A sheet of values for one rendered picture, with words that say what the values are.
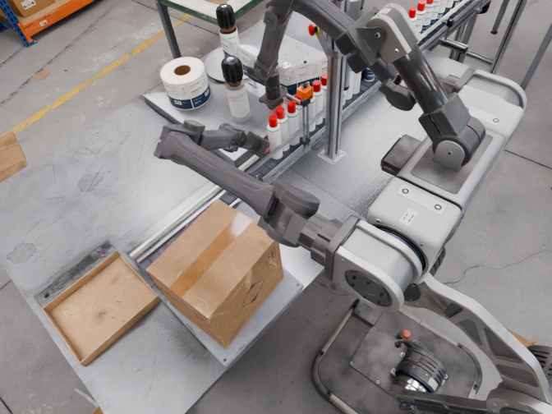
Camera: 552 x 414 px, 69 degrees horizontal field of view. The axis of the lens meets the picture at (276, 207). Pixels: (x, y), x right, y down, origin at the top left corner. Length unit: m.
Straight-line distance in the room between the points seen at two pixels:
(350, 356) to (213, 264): 0.98
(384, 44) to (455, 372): 1.56
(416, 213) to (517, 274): 1.91
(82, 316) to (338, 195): 1.01
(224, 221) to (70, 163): 1.00
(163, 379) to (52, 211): 0.87
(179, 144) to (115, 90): 2.91
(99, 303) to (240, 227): 0.61
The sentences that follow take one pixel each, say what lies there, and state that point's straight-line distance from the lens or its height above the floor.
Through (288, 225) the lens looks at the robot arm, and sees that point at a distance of 0.76.
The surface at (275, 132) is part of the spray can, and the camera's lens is 1.54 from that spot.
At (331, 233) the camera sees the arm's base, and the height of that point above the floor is 1.49.
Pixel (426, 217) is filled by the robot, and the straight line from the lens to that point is 0.72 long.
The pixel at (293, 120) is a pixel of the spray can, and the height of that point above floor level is 1.02.
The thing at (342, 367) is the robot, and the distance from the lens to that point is 1.92.
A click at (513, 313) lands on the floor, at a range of 2.48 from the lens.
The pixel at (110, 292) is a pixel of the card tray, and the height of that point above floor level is 0.83.
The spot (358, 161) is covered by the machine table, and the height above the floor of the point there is 0.83.
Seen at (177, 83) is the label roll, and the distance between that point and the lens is 1.88.
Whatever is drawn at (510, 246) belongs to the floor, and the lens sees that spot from 2.67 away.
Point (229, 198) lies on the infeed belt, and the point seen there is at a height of 0.88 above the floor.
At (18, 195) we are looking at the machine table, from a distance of 2.03.
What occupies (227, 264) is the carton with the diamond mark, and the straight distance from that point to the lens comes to 1.13.
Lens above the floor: 2.10
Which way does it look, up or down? 54 degrees down
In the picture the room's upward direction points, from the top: 8 degrees counter-clockwise
